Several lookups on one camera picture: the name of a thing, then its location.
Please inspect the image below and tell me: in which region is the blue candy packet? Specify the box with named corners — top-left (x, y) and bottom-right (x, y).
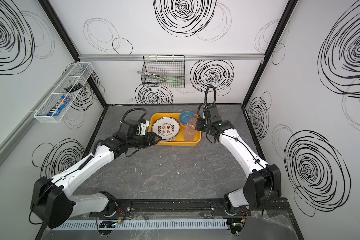
top-left (47, 97), bottom-right (71, 117)

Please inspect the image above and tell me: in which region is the white slotted cable duct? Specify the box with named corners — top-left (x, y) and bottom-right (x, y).
top-left (54, 219), bottom-right (229, 231)

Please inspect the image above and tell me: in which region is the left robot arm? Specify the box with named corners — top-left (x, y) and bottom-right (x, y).
top-left (31, 120), bottom-right (162, 229)

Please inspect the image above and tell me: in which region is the green utensil in basket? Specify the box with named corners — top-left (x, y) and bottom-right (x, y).
top-left (150, 76), bottom-right (182, 86)

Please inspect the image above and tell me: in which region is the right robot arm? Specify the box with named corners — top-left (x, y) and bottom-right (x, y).
top-left (196, 103), bottom-right (282, 215)

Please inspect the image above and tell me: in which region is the grey-blue bottom bowl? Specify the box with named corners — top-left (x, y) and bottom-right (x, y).
top-left (179, 111), bottom-right (195, 127)

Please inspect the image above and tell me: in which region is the yellow plastic bin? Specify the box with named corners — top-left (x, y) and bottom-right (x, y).
top-left (149, 113), bottom-right (202, 147)

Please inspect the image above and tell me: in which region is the pink transparent cup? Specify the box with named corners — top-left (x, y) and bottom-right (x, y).
top-left (183, 118), bottom-right (197, 142)

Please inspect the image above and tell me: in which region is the black wire basket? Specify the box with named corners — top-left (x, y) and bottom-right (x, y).
top-left (138, 55), bottom-right (186, 88)

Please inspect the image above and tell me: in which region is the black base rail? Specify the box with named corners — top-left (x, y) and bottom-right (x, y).
top-left (89, 197), bottom-right (292, 218)

